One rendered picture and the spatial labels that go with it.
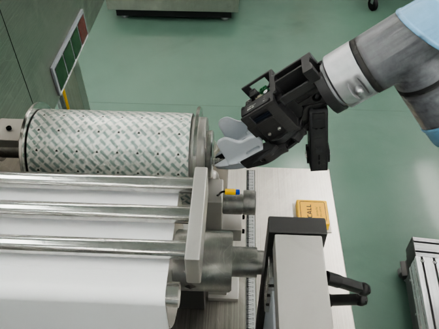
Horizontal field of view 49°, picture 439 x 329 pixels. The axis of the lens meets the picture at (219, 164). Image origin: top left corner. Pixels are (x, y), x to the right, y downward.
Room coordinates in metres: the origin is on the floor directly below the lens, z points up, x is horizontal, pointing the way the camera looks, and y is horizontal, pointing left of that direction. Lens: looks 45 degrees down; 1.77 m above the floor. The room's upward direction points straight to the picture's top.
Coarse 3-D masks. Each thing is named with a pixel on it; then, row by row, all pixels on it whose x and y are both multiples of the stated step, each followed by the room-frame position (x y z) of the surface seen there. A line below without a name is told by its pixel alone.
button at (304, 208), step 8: (304, 200) 0.72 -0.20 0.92; (312, 200) 0.72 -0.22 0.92; (320, 200) 0.72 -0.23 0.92; (296, 208) 0.70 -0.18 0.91; (304, 208) 0.69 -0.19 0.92; (312, 208) 0.69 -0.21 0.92; (320, 208) 0.69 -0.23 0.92; (304, 216) 0.67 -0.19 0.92; (312, 216) 0.67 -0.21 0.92; (320, 216) 0.67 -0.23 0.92; (328, 216) 0.67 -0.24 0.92; (328, 224) 0.65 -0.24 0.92
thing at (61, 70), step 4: (60, 60) 0.86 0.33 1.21; (60, 64) 0.85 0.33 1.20; (64, 64) 0.87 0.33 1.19; (56, 68) 0.83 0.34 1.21; (60, 68) 0.85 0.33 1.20; (64, 68) 0.87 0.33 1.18; (60, 72) 0.84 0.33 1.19; (64, 72) 0.86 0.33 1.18; (60, 76) 0.84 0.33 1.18; (64, 76) 0.86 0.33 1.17; (60, 80) 0.83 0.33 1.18; (64, 80) 0.85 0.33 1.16; (60, 84) 0.83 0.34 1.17
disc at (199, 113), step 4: (200, 108) 0.56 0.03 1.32; (196, 112) 0.55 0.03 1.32; (200, 112) 0.56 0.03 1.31; (196, 116) 0.54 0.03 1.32; (200, 116) 0.56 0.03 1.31; (196, 120) 0.53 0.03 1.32; (196, 124) 0.52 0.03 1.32; (196, 128) 0.51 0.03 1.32; (196, 132) 0.51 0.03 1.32; (196, 136) 0.50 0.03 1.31; (196, 140) 0.50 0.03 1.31; (196, 144) 0.49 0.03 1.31; (196, 148) 0.49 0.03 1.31; (196, 152) 0.48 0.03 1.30; (196, 156) 0.48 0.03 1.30; (196, 160) 0.48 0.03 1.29; (196, 164) 0.48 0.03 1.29
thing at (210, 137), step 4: (208, 132) 0.55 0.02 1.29; (212, 132) 0.55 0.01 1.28; (208, 136) 0.53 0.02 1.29; (212, 136) 0.54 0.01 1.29; (208, 140) 0.53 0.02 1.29; (212, 140) 0.53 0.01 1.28; (208, 144) 0.52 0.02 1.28; (212, 144) 0.53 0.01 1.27; (208, 148) 0.51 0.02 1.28; (212, 148) 0.53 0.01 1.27; (208, 152) 0.51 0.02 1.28; (212, 152) 0.53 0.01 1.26; (208, 156) 0.51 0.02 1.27; (212, 156) 0.53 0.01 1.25; (208, 160) 0.50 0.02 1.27; (208, 164) 0.50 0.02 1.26; (208, 168) 0.50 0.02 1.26; (212, 168) 0.52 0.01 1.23; (208, 172) 0.50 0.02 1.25; (212, 172) 0.52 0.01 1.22; (208, 176) 0.50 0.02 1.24
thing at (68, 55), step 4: (68, 44) 0.92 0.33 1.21; (68, 48) 0.91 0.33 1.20; (64, 52) 0.89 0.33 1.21; (68, 52) 0.91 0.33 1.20; (72, 52) 0.93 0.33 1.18; (68, 56) 0.90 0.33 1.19; (72, 56) 0.92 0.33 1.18; (68, 60) 0.90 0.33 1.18; (72, 60) 0.92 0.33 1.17; (68, 64) 0.89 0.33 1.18; (72, 64) 0.91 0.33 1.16; (68, 68) 0.89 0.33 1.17
